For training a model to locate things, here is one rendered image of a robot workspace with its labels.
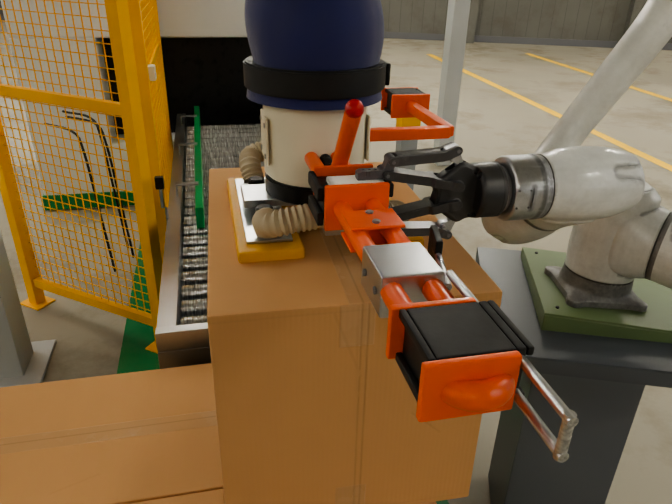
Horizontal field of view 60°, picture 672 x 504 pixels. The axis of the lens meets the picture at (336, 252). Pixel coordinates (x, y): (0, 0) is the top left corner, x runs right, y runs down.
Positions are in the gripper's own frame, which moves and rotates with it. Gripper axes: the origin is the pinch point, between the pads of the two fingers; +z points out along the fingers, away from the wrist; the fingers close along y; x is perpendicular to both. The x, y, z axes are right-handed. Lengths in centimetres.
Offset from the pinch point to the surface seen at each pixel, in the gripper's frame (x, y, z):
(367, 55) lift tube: 17.3, -15.0, -5.8
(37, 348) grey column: 145, 118, 94
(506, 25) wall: 1019, 85, -553
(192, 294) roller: 91, 66, 27
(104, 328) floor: 158, 120, 70
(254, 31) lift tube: 21.5, -17.9, 10.1
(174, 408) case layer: 39, 65, 31
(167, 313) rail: 71, 60, 33
